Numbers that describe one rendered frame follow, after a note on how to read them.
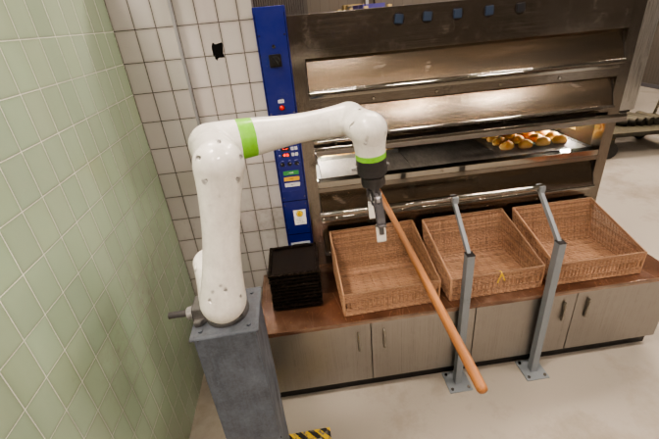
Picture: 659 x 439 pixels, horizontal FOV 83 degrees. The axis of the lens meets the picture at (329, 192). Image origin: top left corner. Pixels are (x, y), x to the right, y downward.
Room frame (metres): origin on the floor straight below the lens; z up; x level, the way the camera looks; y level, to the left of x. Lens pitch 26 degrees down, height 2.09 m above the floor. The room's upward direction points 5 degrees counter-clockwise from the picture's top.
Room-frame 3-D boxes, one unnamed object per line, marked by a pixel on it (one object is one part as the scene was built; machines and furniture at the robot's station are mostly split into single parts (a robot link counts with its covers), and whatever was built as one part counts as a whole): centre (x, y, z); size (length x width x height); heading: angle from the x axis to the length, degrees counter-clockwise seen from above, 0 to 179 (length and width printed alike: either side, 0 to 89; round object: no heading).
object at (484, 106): (2.11, -0.83, 1.54); 1.79 x 0.11 x 0.19; 94
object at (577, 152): (2.13, -0.83, 1.16); 1.80 x 0.06 x 0.04; 94
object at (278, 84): (2.96, 0.28, 1.08); 1.93 x 0.16 x 2.15; 4
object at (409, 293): (1.80, -0.27, 0.72); 0.56 x 0.49 x 0.28; 96
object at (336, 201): (2.11, -0.83, 1.02); 1.79 x 0.11 x 0.19; 94
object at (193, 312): (0.98, 0.44, 1.23); 0.26 x 0.15 x 0.06; 95
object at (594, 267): (1.88, -1.48, 0.72); 0.56 x 0.49 x 0.28; 94
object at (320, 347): (1.81, -0.74, 0.29); 2.42 x 0.56 x 0.58; 94
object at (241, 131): (1.02, 0.29, 1.79); 0.18 x 0.13 x 0.12; 110
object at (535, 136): (2.59, -1.38, 1.21); 0.61 x 0.48 x 0.06; 4
